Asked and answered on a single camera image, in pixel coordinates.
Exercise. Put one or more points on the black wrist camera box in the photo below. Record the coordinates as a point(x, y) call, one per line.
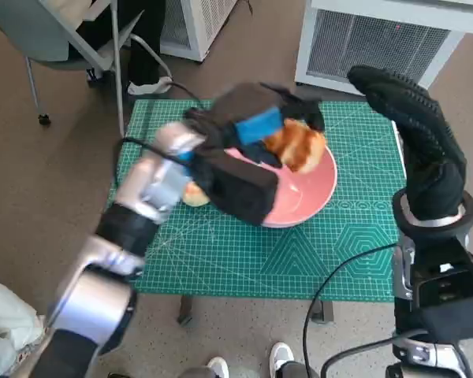
point(449, 311)
point(240, 189)

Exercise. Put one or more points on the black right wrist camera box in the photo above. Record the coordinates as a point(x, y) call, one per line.
point(449, 311)

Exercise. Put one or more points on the black table leg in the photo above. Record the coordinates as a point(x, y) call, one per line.
point(322, 313)
point(184, 311)

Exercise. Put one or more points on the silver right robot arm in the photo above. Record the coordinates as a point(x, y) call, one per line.
point(425, 354)

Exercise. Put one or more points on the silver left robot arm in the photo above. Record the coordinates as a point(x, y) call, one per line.
point(142, 189)

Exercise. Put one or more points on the green cutting mat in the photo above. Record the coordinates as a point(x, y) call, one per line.
point(228, 260)

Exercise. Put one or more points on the large white mesh-front unit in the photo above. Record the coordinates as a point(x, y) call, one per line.
point(378, 43)

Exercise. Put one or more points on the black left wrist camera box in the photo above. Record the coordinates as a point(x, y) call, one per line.
point(240, 189)

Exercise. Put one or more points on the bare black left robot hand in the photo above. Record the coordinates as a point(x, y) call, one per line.
point(256, 126)

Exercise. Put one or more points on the small white mesh-front unit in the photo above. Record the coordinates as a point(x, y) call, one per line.
point(201, 23)

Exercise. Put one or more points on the pink bowl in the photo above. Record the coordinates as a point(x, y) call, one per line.
point(303, 197)

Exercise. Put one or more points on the striped bread loaf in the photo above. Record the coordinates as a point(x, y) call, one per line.
point(299, 147)

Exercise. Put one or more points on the person in dark trousers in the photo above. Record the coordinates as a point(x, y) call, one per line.
point(280, 352)

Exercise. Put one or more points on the round bread bun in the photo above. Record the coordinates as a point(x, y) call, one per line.
point(195, 195)

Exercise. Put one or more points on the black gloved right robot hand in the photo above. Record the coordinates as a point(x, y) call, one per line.
point(433, 169)

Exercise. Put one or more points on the grey office chair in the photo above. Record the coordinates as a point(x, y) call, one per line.
point(27, 27)

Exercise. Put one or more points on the seated person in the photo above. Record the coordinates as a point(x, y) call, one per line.
point(144, 43)

